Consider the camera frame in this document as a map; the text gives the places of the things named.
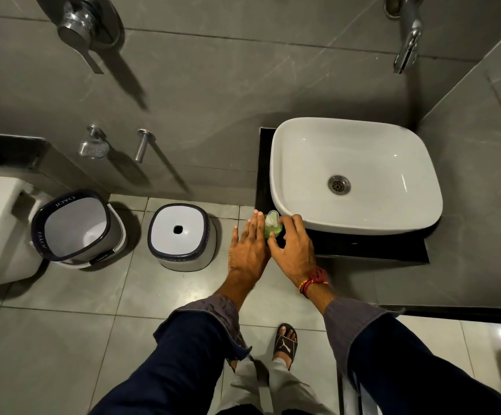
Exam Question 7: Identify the chrome basin faucet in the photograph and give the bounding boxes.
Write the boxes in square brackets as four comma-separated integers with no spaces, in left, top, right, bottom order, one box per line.
[384,0,425,75]

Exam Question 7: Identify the red thread wrist band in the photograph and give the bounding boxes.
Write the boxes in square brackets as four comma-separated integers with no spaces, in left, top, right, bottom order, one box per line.
[299,266,330,299]

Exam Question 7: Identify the white stool with dark rim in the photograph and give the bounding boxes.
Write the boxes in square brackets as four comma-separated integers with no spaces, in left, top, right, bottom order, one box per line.
[147,203,217,273]

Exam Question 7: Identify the person's grey trouser leg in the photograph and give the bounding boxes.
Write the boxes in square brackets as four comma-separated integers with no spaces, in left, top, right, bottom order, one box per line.
[215,356,338,415]

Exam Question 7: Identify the chrome wall spout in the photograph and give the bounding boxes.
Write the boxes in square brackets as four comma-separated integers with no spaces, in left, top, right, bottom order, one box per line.
[134,129,156,164]

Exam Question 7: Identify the chrome wall tap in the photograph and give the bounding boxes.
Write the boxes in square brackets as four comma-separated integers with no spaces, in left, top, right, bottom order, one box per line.
[78,124,111,160]

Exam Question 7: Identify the white ceramic wash basin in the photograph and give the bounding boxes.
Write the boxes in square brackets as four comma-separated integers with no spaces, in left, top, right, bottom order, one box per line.
[269,117,444,236]

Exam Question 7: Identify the chrome basin drain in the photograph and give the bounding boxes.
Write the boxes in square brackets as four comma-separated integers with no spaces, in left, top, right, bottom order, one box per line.
[328,175,352,196]

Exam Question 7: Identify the person's right forearm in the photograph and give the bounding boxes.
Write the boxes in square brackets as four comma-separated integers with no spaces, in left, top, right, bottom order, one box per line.
[306,281,501,415]

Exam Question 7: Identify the chrome shower mixer lever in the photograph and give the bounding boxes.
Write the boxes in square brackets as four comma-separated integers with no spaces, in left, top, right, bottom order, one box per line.
[34,0,124,75]

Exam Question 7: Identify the black stone basin counter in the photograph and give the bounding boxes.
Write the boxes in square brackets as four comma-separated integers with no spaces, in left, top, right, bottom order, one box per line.
[255,127,431,264]

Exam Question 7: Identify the person's left hand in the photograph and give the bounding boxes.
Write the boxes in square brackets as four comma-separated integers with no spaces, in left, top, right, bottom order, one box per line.
[228,209,273,286]

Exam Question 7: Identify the white bucket with dark rim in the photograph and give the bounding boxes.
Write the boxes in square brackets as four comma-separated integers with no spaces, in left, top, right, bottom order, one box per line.
[30,189,128,270]

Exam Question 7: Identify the green soap dispenser bottle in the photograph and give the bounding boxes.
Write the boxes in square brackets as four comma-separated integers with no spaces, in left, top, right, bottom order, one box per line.
[264,210,284,241]

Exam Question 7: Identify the black sandal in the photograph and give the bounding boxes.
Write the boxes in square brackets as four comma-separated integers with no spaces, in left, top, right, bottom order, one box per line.
[272,323,299,371]

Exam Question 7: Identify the person's left forearm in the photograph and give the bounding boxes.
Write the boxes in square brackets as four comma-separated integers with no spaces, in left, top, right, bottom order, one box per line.
[89,272,261,415]

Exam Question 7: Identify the person's right hand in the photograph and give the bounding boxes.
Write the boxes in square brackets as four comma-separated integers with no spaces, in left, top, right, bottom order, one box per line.
[267,214,318,286]

